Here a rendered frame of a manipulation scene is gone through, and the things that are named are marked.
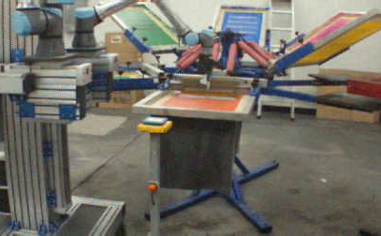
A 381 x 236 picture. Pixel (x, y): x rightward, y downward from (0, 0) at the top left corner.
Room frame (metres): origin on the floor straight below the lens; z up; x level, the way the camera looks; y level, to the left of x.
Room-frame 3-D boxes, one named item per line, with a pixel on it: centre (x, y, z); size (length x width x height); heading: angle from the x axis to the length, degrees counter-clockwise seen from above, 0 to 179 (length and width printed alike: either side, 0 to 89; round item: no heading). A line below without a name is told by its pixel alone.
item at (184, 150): (2.33, 0.00, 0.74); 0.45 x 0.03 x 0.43; 79
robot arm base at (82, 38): (2.66, 0.64, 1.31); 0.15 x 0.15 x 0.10
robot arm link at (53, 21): (2.17, 0.70, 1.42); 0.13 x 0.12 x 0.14; 148
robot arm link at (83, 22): (2.67, 0.64, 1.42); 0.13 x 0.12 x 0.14; 2
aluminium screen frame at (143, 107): (2.62, -0.06, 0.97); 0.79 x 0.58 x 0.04; 169
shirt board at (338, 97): (3.21, -0.77, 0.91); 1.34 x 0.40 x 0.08; 49
